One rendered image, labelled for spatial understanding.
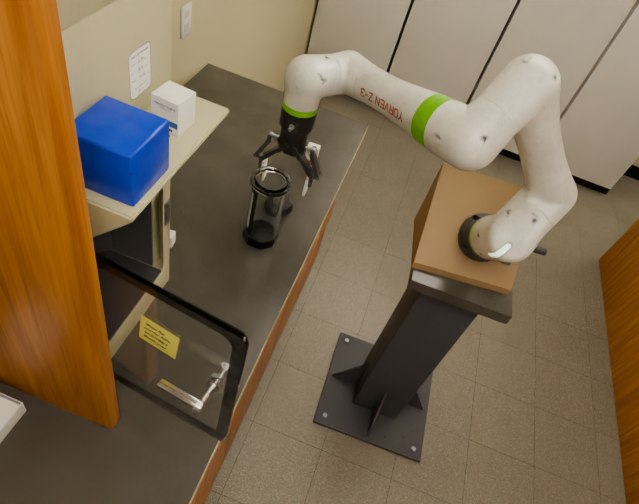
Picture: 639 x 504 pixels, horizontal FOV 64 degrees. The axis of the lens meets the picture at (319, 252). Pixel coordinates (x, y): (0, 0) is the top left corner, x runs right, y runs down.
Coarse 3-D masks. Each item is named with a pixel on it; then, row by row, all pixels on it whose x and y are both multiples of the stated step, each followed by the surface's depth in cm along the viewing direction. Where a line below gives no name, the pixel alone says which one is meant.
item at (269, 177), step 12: (264, 168) 136; (276, 168) 137; (252, 180) 132; (264, 180) 139; (276, 180) 139; (288, 180) 135; (276, 192) 131; (264, 204) 134; (276, 204) 135; (264, 216) 138; (276, 216) 139; (252, 228) 142; (264, 228) 141; (276, 228) 144; (264, 240) 145
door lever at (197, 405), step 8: (160, 384) 86; (168, 384) 87; (208, 384) 89; (168, 392) 86; (176, 392) 86; (184, 392) 86; (208, 392) 88; (184, 400) 86; (192, 400) 86; (200, 400) 86; (192, 408) 86; (200, 408) 85
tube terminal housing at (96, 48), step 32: (128, 0) 70; (160, 0) 77; (64, 32) 60; (96, 32) 66; (128, 32) 72; (160, 32) 81; (96, 64) 68; (128, 64) 76; (160, 64) 85; (96, 96) 71; (128, 96) 79; (160, 192) 112; (160, 224) 119; (128, 256) 126; (160, 256) 127
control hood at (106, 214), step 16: (208, 112) 89; (224, 112) 90; (192, 128) 85; (208, 128) 86; (176, 144) 82; (192, 144) 82; (176, 160) 79; (96, 192) 71; (96, 208) 70; (112, 208) 70; (128, 208) 70; (96, 224) 73; (112, 224) 72
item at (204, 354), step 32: (96, 256) 78; (128, 288) 80; (160, 288) 77; (128, 320) 87; (160, 320) 82; (192, 320) 78; (128, 352) 96; (160, 352) 90; (192, 352) 84; (224, 352) 80; (128, 384) 106; (192, 384) 92; (224, 384) 87; (192, 416) 102; (224, 416) 95
